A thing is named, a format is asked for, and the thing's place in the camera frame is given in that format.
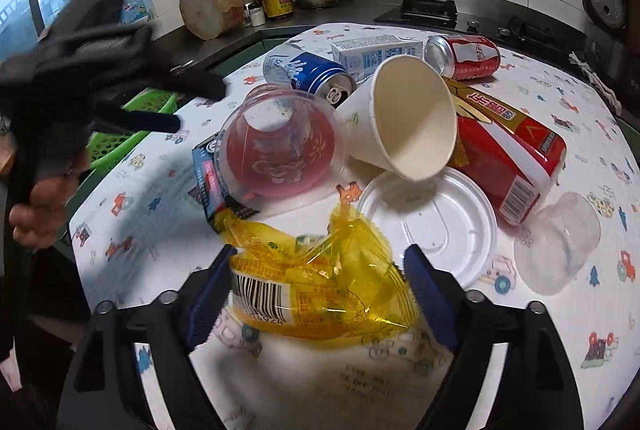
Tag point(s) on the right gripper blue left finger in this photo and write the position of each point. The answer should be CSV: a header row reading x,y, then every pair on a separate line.
x,y
208,291

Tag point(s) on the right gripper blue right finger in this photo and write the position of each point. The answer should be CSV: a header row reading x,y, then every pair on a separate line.
x,y
431,289

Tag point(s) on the white plastic cup lid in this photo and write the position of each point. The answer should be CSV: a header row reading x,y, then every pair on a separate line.
x,y
449,217

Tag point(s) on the yellow plastic wrapper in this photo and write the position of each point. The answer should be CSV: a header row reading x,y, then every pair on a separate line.
x,y
345,284

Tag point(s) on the black red card box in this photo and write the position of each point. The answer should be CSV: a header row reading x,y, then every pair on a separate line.
x,y
213,191

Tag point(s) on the small clear plastic cup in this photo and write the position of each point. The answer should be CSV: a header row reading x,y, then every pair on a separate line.
x,y
555,243

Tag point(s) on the amber tea bottle red label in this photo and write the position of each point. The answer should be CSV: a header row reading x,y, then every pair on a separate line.
x,y
513,158

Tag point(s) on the clear red printed plastic cup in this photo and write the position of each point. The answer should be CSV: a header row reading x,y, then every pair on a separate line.
x,y
280,149

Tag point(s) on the white paper cup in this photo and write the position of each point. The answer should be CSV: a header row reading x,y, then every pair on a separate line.
x,y
401,119

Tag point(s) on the blue silver beer can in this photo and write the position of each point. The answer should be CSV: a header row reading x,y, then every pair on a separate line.
x,y
290,66

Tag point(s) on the red cola can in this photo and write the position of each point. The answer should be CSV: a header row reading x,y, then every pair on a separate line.
x,y
462,57

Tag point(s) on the white milk carton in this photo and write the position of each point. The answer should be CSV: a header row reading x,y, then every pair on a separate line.
x,y
361,56

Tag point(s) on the person's left hand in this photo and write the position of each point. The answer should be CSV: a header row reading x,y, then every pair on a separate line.
x,y
36,224

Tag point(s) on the white detergent jug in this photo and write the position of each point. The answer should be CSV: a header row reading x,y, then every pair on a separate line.
x,y
134,12

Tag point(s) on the round wooden chopping block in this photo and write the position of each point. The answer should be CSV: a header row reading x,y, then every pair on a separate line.
x,y
208,19

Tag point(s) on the small white seasoning jar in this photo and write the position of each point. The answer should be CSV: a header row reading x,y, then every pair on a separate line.
x,y
257,16

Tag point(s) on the white cartoon print tablecloth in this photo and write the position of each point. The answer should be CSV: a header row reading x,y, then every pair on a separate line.
x,y
523,360

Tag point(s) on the black gas stove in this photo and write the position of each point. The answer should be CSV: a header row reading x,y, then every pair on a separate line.
x,y
511,26

